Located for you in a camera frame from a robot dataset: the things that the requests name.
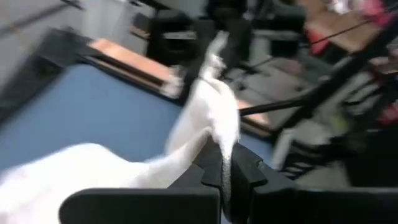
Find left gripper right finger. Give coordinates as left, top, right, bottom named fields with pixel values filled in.
left=231, top=142, right=398, bottom=224

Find white checked towel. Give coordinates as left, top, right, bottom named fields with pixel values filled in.
left=0, top=30, right=242, bottom=224

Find black table frame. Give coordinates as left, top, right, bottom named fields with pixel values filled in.
left=0, top=18, right=398, bottom=141

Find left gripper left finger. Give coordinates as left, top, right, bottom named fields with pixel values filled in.
left=58, top=136, right=222, bottom=224

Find light wooden side board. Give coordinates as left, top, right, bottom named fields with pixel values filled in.
left=88, top=39, right=271, bottom=133

